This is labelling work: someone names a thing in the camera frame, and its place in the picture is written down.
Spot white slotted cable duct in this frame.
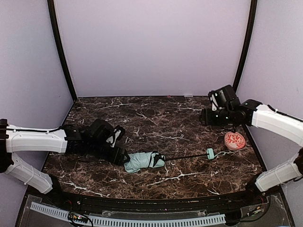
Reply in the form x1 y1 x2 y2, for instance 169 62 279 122
29 202 226 227

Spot mint and black folding umbrella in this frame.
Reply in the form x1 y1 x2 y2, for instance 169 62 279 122
124 148 233 173

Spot small green circuit board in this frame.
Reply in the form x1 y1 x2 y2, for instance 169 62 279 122
67 212 89 224

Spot red white patterned bowl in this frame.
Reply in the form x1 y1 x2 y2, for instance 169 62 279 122
224 131 246 151

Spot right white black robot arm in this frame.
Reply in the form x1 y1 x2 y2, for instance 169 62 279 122
199 85 303 192

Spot right black frame post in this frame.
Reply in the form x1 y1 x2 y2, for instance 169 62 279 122
232 0 258 92

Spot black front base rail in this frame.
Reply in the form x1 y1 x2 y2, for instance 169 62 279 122
44 192 268 213

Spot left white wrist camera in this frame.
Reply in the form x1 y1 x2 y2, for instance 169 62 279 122
106 125 125 148

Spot black frame post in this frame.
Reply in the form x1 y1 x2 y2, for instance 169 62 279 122
232 0 258 92
47 0 78 102

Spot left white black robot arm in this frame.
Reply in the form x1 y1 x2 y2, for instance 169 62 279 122
0 119 130 194

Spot left black frame post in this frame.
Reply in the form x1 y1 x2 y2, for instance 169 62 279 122
47 0 78 102

